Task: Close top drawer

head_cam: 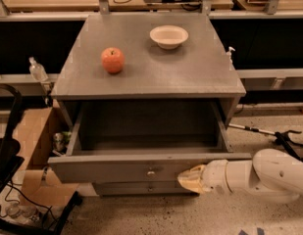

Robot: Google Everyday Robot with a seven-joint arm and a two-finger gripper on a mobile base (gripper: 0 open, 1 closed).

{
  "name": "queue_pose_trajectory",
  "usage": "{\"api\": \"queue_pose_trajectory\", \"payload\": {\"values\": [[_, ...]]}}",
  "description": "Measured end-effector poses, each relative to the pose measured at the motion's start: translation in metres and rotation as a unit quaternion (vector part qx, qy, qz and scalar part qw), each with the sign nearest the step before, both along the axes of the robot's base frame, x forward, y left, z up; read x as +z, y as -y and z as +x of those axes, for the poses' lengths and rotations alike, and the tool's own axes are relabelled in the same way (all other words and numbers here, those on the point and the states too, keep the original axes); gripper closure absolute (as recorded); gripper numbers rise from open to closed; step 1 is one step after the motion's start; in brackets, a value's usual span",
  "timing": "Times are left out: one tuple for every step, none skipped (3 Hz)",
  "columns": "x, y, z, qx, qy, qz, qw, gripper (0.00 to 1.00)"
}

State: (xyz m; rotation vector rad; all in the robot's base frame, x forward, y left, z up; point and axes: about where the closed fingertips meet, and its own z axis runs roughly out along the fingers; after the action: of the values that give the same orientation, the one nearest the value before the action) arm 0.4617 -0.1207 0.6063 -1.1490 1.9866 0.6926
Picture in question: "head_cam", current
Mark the white bowl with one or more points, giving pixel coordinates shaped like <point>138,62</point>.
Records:
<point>168,37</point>

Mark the white pump bottle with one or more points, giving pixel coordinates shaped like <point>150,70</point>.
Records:
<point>230,53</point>

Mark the clear sanitizer bottle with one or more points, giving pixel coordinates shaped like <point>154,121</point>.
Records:
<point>37,70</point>

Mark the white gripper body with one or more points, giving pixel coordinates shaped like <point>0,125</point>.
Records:
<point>214,176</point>

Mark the grey wooden cabinet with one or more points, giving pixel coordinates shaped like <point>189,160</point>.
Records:
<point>199,68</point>

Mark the black chair frame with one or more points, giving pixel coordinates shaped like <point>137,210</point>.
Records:
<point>9,147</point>

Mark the black grabber tool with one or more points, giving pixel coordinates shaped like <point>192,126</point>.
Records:
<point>282,138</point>

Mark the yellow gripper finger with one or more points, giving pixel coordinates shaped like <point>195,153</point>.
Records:
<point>192,179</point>

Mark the cardboard box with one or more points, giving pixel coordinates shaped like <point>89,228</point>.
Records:
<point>35,133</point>

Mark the metal drawer knob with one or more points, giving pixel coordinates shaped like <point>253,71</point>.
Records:
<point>151,173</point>

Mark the grey top drawer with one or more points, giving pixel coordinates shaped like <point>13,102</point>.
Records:
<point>119,141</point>

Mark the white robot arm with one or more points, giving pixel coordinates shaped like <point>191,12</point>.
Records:
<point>271,175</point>

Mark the red apple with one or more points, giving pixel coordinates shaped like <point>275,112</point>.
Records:
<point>112,60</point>

